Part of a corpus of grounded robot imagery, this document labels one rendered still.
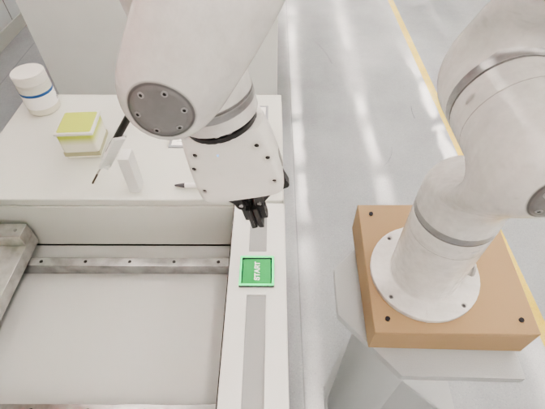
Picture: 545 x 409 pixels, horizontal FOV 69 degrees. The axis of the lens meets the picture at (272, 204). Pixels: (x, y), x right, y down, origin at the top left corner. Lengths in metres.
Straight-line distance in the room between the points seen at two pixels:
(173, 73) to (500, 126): 0.30
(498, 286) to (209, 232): 0.55
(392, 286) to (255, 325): 0.26
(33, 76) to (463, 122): 0.85
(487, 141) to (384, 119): 2.20
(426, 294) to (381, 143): 1.78
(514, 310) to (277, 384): 0.43
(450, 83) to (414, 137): 2.03
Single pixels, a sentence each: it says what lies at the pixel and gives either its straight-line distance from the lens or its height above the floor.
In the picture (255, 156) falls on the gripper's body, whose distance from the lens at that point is 0.42.
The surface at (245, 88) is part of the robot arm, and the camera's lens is 0.38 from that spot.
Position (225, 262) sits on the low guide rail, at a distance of 0.80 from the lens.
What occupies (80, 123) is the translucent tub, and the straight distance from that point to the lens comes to 0.88.
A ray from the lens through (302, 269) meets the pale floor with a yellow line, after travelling 1.79.
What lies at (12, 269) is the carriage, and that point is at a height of 0.88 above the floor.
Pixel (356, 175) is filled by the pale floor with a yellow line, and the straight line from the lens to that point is 2.20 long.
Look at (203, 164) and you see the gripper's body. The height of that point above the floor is 1.22.
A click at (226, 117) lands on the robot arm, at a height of 1.29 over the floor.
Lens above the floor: 1.52
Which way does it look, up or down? 49 degrees down
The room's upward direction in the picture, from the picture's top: straight up
